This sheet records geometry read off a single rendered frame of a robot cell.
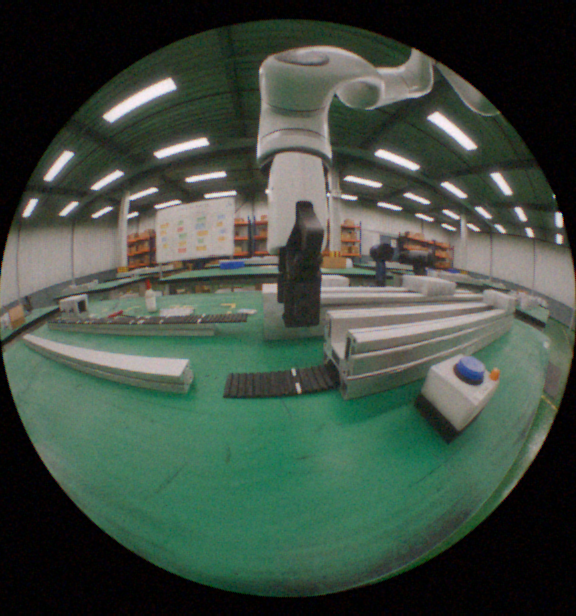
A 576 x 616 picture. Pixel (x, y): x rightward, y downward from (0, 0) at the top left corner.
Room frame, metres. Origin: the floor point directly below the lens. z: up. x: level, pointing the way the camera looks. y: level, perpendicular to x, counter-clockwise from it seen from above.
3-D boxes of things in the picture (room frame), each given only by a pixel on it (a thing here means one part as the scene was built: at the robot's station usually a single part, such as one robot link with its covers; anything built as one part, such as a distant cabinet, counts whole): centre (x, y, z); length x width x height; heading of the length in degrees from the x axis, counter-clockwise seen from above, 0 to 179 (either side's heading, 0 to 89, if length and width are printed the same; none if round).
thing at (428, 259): (0.66, -0.52, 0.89); 0.20 x 0.08 x 0.22; 21
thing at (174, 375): (0.12, 0.61, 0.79); 0.96 x 0.04 x 0.03; 98
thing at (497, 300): (0.30, -0.71, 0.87); 0.16 x 0.11 x 0.07; 98
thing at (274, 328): (0.38, 0.01, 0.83); 0.12 x 0.09 x 0.10; 8
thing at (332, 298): (0.45, -0.43, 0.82); 0.80 x 0.10 x 0.09; 98
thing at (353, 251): (10.39, -2.61, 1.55); 2.83 x 0.98 x 3.10; 96
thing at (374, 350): (0.26, -0.46, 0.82); 0.80 x 0.10 x 0.09; 98
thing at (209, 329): (0.31, 0.64, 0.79); 0.96 x 0.04 x 0.03; 98
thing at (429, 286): (0.45, -0.43, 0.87); 0.16 x 0.11 x 0.07; 98
